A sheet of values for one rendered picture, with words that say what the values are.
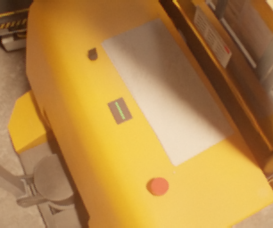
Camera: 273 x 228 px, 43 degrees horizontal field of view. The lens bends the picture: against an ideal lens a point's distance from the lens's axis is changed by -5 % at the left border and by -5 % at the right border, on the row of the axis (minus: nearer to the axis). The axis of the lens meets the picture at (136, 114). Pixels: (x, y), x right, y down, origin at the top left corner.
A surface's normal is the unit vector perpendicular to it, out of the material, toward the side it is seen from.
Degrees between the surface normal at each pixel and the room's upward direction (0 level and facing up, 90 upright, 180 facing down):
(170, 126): 0
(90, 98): 14
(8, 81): 0
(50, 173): 0
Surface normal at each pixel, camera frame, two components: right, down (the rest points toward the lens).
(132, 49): 0.01, -0.38
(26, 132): -0.33, -0.21
